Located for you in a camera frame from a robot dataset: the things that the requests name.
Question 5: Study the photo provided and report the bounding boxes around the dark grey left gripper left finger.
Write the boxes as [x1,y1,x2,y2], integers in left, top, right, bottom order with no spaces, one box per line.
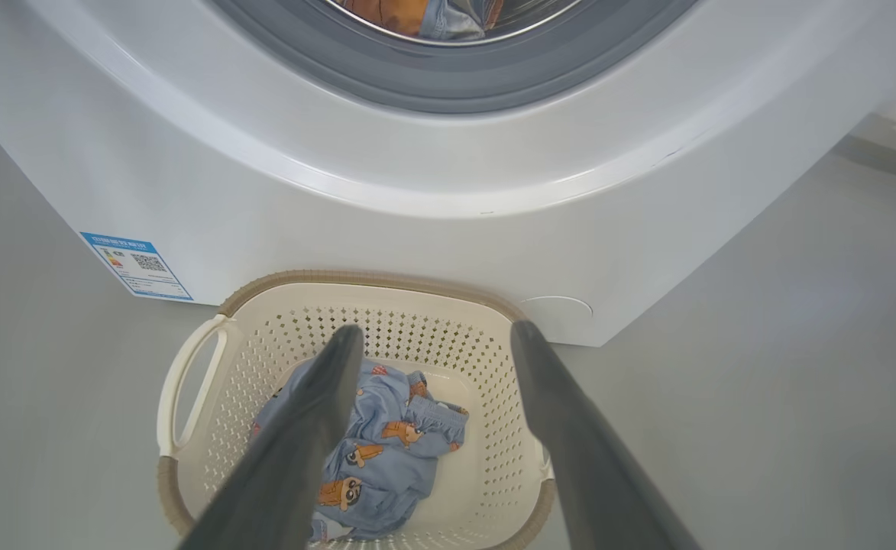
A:
[176,325,366,550]

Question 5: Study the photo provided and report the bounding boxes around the white front-load washing machine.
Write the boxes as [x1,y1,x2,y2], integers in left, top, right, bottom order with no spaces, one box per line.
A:
[0,0,896,348]

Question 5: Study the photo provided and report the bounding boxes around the cream perforated laundry basket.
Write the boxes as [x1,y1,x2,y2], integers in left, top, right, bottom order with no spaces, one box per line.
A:
[156,269,557,550]

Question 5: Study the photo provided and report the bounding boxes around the blue cartoon print shorts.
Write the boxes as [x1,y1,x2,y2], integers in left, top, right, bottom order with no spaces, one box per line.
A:
[249,359,470,543]

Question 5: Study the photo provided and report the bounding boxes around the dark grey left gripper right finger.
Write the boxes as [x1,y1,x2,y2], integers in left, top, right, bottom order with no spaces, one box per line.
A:
[511,321,702,550]

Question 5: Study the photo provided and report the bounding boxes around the grey rubber door gasket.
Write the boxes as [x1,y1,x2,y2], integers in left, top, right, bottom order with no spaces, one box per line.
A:
[207,0,700,115]

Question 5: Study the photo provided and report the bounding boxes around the blue cartoon print shirt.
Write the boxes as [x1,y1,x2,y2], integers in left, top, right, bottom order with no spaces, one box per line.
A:
[337,0,506,40]

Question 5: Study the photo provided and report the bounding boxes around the blue energy label sticker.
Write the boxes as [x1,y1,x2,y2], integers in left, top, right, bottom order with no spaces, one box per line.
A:
[79,231,195,303]

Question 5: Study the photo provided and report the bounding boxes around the round white filter cover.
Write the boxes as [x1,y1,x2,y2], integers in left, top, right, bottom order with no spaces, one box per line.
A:
[520,296,594,323]

